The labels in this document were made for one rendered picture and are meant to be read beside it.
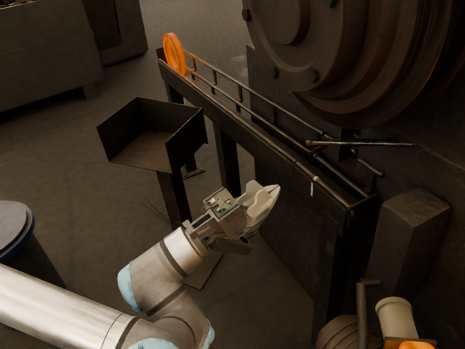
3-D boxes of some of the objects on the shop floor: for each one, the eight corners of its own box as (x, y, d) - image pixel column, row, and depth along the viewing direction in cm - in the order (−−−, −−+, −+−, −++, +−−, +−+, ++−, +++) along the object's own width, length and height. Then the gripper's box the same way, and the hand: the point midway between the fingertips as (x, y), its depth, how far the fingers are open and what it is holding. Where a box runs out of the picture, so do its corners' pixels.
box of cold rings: (85, 61, 356) (52, -33, 306) (112, 92, 299) (77, -17, 249) (-35, 96, 319) (-96, -4, 269) (-31, 139, 262) (-105, 23, 212)
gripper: (193, 244, 71) (283, 179, 73) (176, 215, 77) (259, 156, 80) (211, 265, 77) (294, 204, 79) (194, 237, 83) (270, 181, 86)
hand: (275, 192), depth 81 cm, fingers closed
